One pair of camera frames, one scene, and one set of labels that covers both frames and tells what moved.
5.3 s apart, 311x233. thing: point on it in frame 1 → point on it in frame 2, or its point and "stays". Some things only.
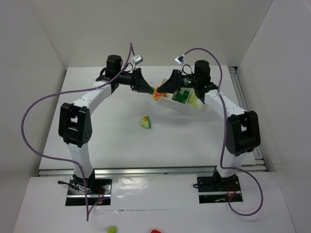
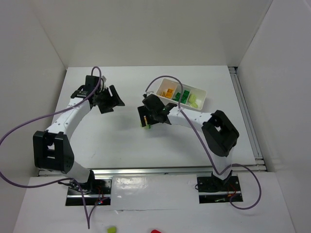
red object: (155, 231) stays
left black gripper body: (135, 79) → (107, 100)
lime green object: (112, 229) stays
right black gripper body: (176, 81) → (146, 116)
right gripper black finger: (173, 84) → (142, 111)
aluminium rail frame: (261, 170) stays
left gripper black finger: (140, 84) → (115, 99)
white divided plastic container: (185, 98) stays
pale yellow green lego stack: (145, 123) stays
